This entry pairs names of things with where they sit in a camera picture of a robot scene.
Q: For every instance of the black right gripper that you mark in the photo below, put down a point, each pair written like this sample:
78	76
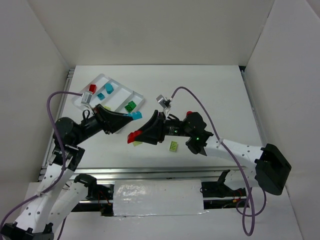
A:
160	127

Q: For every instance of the red stack lego brick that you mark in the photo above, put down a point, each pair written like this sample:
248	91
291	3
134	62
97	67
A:
132	136

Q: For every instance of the yellow stack lego brick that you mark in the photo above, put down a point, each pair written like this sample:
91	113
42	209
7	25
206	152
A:
136	143

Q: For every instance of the silver foil tape sheet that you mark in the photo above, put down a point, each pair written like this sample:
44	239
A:
157	198

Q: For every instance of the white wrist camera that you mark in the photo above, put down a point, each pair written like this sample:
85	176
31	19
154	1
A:
85	102
165	103

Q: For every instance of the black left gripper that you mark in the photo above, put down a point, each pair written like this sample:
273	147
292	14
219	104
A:
100	118

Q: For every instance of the white divided sorting tray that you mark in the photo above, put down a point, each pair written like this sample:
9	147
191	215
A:
118	98

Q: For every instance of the small dark green lego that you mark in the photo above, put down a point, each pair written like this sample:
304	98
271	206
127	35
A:
130	106

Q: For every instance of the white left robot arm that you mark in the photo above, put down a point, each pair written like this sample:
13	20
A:
49	207

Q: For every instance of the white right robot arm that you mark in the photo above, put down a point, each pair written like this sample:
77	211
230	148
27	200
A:
262	166

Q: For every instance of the blue stack lego brick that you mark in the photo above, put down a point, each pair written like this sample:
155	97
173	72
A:
135	115

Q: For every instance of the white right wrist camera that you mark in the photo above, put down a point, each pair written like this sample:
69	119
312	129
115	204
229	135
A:
165	103

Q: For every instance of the yellow green lego brick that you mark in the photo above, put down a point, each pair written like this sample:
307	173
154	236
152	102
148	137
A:
173	146

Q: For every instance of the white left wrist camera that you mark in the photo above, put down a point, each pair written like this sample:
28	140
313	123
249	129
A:
85	102

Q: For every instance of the aluminium front rail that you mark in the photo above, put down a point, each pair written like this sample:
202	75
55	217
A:
141	173

